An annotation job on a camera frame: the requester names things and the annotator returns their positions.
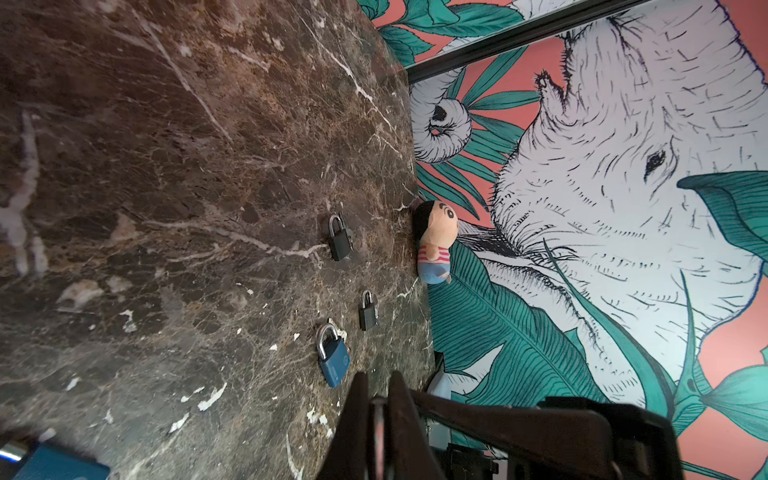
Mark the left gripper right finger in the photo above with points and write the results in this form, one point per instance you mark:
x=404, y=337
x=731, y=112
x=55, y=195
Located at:
x=411, y=454

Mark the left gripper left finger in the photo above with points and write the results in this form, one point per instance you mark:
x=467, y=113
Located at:
x=347, y=455

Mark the blue padlock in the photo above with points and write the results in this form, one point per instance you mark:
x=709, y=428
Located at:
x=333, y=356
x=20, y=461

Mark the black padlock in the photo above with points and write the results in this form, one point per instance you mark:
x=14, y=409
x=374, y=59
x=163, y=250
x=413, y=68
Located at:
x=339, y=241
x=368, y=316

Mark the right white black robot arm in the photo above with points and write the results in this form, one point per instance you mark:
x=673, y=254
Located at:
x=568, y=437

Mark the plush doll striped shirt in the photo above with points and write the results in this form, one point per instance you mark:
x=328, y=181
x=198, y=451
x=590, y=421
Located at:
x=435, y=229

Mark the right black frame post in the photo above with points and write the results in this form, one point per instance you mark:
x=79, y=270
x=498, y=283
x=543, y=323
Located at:
x=530, y=31

